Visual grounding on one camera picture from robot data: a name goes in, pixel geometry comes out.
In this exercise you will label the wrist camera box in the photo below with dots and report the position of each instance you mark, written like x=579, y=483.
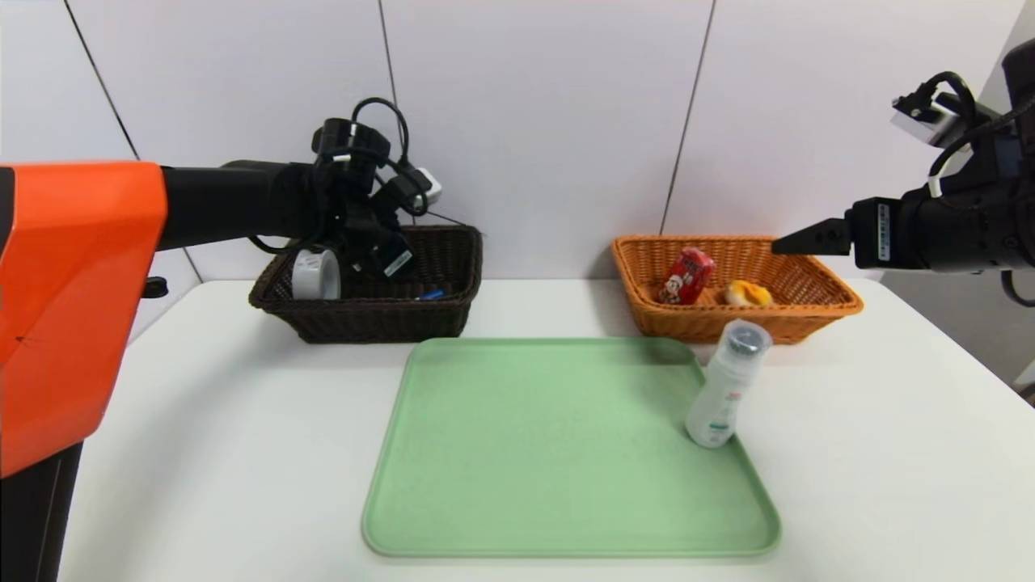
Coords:
x=926, y=121
x=428, y=186

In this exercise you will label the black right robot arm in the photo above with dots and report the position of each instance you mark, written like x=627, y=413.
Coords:
x=978, y=226

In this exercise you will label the white plastic bottle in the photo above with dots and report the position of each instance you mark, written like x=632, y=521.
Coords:
x=720, y=396

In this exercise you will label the white bun with yellow top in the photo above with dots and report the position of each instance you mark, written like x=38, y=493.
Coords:
x=747, y=294

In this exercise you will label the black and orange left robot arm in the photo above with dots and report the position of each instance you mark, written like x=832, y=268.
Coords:
x=73, y=283

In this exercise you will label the white tape roll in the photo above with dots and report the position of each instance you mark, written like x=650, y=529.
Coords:
x=314, y=279

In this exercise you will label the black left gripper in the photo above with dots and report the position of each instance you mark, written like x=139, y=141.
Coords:
x=394, y=262

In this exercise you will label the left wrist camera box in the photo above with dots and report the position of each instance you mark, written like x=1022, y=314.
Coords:
x=428, y=186

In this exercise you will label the light green plastic tray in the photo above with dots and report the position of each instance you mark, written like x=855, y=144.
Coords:
x=550, y=453

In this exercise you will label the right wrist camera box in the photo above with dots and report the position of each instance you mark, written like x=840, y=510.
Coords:
x=926, y=121

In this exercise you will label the dark brown wicker basket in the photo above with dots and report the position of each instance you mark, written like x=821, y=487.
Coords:
x=388, y=323

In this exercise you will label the red drink carton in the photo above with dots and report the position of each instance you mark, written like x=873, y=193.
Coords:
x=686, y=275

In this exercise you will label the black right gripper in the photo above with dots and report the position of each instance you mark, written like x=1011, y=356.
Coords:
x=876, y=232

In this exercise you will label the blue and white marker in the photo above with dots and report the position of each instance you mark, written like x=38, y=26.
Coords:
x=432, y=295

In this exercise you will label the orange wicker basket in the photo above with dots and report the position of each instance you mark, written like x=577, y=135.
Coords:
x=808, y=311

